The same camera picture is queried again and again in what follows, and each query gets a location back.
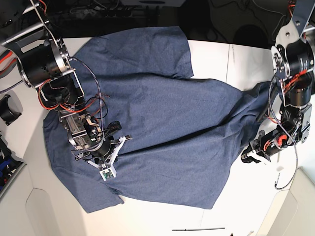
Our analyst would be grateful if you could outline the bin of blue parts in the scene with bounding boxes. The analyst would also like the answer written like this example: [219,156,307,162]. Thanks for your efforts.
[0,134,26,196]

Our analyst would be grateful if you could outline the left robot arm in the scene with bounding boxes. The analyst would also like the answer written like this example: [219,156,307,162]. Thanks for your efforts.
[241,0,315,163]

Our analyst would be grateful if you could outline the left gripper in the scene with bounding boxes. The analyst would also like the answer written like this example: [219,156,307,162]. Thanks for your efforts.
[242,130,288,160]

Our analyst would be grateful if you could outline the orange handled pliers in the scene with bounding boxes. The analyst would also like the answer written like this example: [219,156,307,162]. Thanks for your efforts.
[0,50,17,77]

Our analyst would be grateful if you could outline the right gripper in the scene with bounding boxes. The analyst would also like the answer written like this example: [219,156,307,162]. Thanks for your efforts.
[87,120,122,165]

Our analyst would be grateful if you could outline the black cylindrical holder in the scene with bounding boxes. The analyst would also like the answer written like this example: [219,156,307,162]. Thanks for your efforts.
[0,94,22,126]

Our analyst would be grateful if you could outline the white cable on floor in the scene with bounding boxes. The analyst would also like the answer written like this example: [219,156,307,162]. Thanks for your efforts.
[246,0,291,42]

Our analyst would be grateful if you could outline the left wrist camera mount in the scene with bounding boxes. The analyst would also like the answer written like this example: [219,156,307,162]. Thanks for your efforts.
[243,147,285,173]

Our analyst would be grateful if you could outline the blue t-shirt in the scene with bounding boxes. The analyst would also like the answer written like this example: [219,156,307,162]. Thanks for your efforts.
[43,27,270,213]

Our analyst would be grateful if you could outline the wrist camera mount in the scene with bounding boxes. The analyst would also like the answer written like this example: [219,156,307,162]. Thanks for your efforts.
[87,135,132,181]
[243,147,285,173]

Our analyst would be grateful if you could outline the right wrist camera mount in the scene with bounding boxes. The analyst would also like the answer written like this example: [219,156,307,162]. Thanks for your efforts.
[87,135,132,181]

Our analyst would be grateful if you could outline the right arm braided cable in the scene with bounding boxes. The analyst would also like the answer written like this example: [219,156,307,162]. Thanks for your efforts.
[0,56,109,150]

